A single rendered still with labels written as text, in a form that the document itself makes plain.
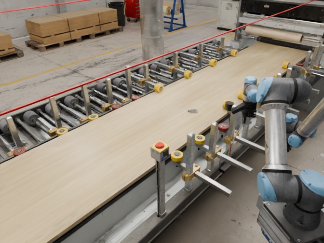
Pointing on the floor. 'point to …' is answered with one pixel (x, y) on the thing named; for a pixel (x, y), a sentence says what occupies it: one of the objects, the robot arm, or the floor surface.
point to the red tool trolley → (132, 9)
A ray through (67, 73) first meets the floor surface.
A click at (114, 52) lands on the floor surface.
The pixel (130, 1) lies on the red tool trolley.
